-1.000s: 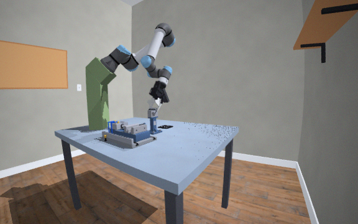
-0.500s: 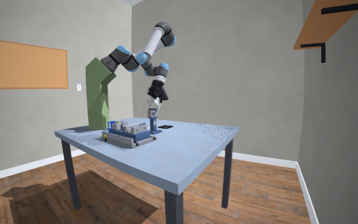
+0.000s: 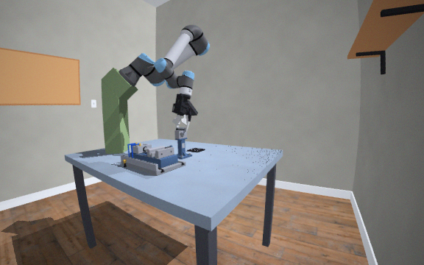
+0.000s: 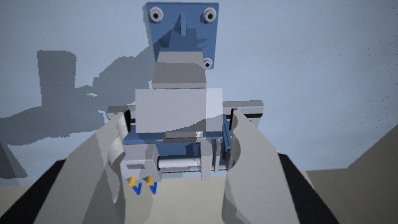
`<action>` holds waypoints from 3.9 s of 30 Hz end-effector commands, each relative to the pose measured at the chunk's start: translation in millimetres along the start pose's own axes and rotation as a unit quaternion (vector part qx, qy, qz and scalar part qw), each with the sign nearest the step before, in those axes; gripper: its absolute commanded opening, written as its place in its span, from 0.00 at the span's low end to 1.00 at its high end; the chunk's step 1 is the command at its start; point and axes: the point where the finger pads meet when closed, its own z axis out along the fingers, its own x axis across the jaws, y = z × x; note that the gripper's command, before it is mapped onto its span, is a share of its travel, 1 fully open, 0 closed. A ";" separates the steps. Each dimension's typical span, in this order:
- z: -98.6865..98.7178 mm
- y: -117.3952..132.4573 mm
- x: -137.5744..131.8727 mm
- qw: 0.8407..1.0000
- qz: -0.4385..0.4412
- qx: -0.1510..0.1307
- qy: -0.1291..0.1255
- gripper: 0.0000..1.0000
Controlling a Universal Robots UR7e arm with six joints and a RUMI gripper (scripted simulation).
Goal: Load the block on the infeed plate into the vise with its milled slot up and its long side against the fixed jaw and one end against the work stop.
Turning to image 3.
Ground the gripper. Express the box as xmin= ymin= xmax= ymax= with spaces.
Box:
xmin=172 ymin=93 xmax=191 ymax=132

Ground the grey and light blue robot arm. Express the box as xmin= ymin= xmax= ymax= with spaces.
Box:
xmin=119 ymin=25 xmax=210 ymax=96

